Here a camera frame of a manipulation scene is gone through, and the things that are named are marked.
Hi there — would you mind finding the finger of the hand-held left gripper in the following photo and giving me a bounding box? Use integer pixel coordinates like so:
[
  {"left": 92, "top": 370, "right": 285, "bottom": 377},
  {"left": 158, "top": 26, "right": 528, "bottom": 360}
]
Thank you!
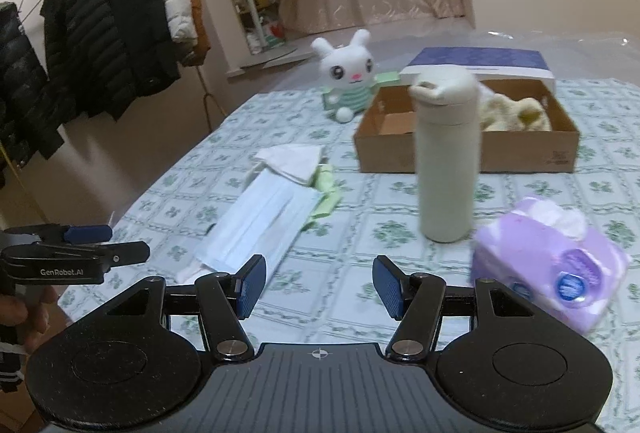
[
  {"left": 7, "top": 224, "right": 114, "bottom": 246},
  {"left": 30, "top": 241, "right": 151, "bottom": 267}
]

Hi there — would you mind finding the cream fuzzy towel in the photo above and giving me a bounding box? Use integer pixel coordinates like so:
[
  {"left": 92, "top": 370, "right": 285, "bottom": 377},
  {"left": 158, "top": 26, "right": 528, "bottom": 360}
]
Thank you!
[{"left": 480, "top": 94, "right": 553, "bottom": 132}]

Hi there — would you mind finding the clear plastic sheet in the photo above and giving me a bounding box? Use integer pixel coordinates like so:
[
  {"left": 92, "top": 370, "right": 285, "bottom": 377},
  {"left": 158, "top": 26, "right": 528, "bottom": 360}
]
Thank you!
[{"left": 470, "top": 25, "right": 640, "bottom": 86}]

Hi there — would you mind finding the light green cloth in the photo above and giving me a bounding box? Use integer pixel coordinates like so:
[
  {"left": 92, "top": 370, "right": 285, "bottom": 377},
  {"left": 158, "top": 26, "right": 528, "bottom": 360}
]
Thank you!
[{"left": 300, "top": 163, "right": 343, "bottom": 224}]

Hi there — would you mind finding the brown cardboard box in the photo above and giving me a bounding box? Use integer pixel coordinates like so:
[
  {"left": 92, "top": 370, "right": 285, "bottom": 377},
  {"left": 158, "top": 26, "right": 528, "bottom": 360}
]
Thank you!
[{"left": 352, "top": 79, "right": 581, "bottom": 174}]

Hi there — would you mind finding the brown jacket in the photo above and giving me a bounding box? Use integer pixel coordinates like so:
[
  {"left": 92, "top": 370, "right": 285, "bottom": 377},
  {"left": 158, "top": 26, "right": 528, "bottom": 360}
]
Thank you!
[{"left": 180, "top": 0, "right": 211, "bottom": 66}]

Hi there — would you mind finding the blue and white box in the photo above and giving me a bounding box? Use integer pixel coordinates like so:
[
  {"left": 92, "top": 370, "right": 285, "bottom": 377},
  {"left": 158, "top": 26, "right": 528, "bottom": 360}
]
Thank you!
[{"left": 400, "top": 47, "right": 556, "bottom": 94}]

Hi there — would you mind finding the purple tissue pack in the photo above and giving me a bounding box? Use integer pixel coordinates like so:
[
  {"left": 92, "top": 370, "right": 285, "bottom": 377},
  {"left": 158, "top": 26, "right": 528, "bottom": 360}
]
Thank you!
[{"left": 467, "top": 195, "right": 632, "bottom": 334}]

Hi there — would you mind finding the blue face mask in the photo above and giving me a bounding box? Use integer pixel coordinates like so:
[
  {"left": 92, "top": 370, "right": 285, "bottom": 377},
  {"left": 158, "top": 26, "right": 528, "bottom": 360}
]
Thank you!
[{"left": 192, "top": 173, "right": 323, "bottom": 275}]

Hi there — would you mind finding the person's left hand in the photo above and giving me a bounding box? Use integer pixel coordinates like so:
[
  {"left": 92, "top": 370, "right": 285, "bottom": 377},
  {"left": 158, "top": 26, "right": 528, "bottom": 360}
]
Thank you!
[{"left": 20, "top": 286, "right": 60, "bottom": 354}]

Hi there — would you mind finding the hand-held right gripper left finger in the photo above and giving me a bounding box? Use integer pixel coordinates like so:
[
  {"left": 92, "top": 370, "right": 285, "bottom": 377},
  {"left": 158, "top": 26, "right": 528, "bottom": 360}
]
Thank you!
[{"left": 102, "top": 254, "right": 267, "bottom": 348}]

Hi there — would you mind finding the black puffer jacket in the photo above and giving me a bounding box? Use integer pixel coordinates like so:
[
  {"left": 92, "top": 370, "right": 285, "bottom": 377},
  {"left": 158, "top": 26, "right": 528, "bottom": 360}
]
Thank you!
[
  {"left": 0, "top": 2, "right": 66, "bottom": 186},
  {"left": 97, "top": 0, "right": 182, "bottom": 121},
  {"left": 40, "top": 0, "right": 126, "bottom": 118}
]

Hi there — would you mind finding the bamboo clothes rack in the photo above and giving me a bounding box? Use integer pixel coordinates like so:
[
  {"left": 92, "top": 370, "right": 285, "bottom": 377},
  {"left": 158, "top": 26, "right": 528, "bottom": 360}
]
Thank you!
[{"left": 0, "top": 0, "right": 221, "bottom": 224}]

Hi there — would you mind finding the white plush rabbit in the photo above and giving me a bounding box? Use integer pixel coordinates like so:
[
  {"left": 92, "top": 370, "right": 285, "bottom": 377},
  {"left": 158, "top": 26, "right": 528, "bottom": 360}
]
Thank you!
[{"left": 311, "top": 29, "right": 385, "bottom": 122}]

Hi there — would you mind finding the cream thermos bottle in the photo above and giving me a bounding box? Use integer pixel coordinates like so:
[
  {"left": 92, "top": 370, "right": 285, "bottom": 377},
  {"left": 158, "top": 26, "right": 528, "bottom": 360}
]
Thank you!
[{"left": 409, "top": 67, "right": 483, "bottom": 243}]

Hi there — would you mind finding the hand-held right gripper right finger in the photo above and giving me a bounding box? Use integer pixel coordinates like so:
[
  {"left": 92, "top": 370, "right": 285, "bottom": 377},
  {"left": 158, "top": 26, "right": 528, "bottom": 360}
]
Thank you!
[{"left": 372, "top": 255, "right": 538, "bottom": 348}]

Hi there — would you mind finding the green floral tablecloth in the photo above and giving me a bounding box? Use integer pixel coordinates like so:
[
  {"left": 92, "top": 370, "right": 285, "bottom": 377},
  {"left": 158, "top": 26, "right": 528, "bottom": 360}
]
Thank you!
[{"left": 57, "top": 78, "right": 640, "bottom": 433}]

